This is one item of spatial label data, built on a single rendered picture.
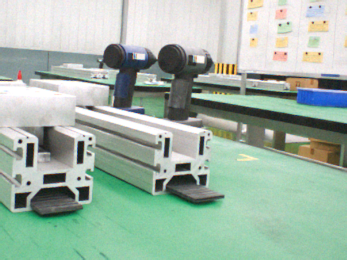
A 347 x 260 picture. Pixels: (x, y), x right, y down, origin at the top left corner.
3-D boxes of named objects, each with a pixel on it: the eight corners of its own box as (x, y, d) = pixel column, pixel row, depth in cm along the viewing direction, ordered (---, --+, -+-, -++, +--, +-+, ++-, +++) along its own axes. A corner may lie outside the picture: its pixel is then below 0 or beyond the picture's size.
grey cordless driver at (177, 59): (145, 152, 91) (152, 42, 89) (191, 141, 107) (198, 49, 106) (178, 158, 87) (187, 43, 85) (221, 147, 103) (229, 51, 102)
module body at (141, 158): (-10, 116, 126) (-9, 86, 126) (24, 116, 132) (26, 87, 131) (152, 195, 61) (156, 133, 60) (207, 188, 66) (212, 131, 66)
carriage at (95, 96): (28, 110, 99) (29, 78, 99) (74, 110, 106) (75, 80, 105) (56, 120, 86) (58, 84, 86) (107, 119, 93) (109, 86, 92)
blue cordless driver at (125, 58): (93, 134, 108) (99, 42, 107) (141, 128, 125) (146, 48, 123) (118, 139, 104) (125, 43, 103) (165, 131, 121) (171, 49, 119)
